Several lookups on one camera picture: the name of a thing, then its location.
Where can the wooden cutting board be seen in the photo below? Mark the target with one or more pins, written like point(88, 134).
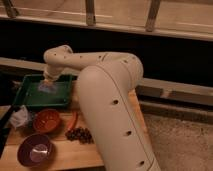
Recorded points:
point(66, 155)

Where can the blue sponge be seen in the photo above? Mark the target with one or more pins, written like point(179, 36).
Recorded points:
point(46, 88)

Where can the green plastic tray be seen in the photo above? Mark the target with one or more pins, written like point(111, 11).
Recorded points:
point(29, 95)

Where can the orange bowl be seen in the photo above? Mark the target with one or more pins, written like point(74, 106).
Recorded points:
point(46, 121)

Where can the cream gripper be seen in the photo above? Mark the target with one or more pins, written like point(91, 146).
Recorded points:
point(47, 82)

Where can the red sausage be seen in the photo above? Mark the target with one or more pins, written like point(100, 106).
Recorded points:
point(72, 122)

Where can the purple bowl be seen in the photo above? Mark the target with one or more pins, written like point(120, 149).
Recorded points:
point(34, 150)

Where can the bunch of dark grapes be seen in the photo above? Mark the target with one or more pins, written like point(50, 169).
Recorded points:
point(81, 134)

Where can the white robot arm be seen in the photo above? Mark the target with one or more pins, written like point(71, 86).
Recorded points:
point(103, 84)

